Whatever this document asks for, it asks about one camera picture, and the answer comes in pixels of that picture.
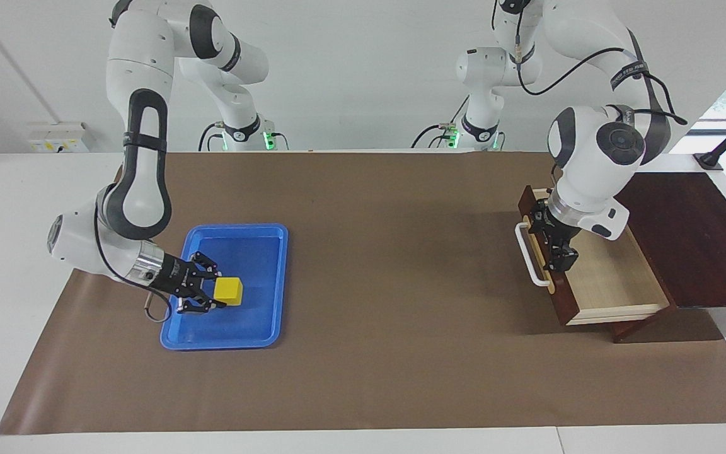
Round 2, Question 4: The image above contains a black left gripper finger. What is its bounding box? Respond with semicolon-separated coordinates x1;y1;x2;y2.
548;243;580;274
527;201;548;235

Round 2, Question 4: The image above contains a black left base cable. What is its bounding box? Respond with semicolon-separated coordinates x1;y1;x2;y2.
411;95;471;150

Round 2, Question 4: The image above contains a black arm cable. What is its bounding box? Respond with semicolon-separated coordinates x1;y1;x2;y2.
93;205;172;324
492;0;689;127

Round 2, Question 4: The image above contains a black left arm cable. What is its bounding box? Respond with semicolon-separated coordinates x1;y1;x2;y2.
492;0;689;127

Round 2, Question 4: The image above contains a yellow cube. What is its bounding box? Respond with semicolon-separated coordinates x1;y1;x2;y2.
213;276;245;308

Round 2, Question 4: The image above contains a black right base cable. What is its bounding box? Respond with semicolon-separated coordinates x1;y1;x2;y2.
198;122;226;152

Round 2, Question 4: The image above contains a brown table mat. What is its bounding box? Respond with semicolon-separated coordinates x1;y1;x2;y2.
0;151;726;436

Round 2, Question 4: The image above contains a blue plastic tray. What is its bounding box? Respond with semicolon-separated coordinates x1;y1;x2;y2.
160;223;289;351

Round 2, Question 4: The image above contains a wooden drawer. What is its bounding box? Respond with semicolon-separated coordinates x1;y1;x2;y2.
514;185;671;327

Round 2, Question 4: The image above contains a black base cable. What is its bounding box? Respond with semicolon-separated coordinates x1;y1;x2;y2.
198;122;226;152
411;95;471;150

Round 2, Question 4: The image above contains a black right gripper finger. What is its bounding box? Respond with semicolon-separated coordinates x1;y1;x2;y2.
189;251;221;279
176;295;228;315

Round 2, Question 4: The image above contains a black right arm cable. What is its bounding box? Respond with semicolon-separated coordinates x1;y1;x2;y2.
93;205;172;324

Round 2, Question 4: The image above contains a white drawer handle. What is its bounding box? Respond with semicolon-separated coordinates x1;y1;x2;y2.
514;214;556;295

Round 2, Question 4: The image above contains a white wall socket box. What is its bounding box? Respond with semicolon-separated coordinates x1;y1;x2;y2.
26;122;96;154

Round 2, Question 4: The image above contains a dark wooden drawer cabinet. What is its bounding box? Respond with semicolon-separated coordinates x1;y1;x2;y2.
612;172;726;344

